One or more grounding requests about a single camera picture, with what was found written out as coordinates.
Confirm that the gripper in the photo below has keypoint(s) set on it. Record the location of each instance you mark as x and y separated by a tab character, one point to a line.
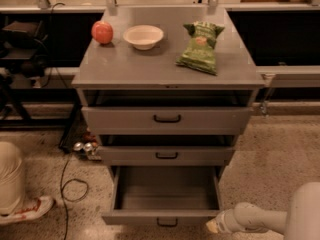
225	221

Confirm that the grey bottom drawer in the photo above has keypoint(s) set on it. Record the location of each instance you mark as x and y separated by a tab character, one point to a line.
164	196

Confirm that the grey drawer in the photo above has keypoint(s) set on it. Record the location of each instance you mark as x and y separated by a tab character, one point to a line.
164	196
166	113
167	150

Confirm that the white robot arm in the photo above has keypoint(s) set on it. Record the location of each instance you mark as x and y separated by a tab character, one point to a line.
300	222

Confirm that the grey middle drawer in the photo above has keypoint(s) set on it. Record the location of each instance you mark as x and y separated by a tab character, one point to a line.
167	150

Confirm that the grey drawer cabinet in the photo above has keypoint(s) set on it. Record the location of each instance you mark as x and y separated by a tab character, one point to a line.
120	67

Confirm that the grey top drawer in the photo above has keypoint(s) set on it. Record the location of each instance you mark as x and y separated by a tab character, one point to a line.
166	113

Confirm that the silver can right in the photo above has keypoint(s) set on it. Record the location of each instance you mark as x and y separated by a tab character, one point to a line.
88	147

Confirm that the silver can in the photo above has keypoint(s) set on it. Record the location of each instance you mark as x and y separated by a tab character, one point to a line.
88	147
78	146

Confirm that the silver can left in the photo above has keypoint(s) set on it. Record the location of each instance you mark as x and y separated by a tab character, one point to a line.
78	146

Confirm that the green chip bag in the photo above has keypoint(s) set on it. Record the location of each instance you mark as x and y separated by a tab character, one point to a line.
200	51

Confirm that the white red sneaker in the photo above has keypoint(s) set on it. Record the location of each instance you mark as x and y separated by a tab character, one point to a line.
31	209

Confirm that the white bowl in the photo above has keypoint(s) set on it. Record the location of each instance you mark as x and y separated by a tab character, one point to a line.
143	37

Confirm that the person's beige trouser leg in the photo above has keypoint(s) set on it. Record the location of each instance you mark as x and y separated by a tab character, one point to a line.
12	183

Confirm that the red apple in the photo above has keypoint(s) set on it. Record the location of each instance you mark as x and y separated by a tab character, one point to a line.
102	32

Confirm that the black equipment on left shelf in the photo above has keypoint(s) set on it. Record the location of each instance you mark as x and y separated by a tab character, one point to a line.
23	50

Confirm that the black wire basket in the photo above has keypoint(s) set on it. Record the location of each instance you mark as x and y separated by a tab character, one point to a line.
76	130

